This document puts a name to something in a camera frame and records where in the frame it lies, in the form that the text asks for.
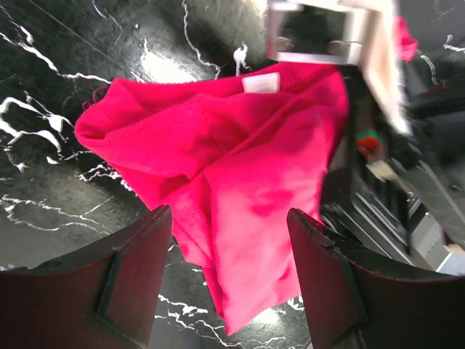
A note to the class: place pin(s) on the red t shirt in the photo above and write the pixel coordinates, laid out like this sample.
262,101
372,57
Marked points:
231,157

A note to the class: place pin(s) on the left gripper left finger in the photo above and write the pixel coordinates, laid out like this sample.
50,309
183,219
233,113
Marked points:
103,295

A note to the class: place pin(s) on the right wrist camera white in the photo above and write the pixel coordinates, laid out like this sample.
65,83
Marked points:
359,33

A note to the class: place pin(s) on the black marble pattern mat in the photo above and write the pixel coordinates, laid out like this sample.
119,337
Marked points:
57,197

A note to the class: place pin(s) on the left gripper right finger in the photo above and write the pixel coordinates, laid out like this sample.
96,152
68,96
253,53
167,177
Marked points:
356,298

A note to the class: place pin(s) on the aluminium rail frame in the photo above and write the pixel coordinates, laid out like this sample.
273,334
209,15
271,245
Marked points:
387,220

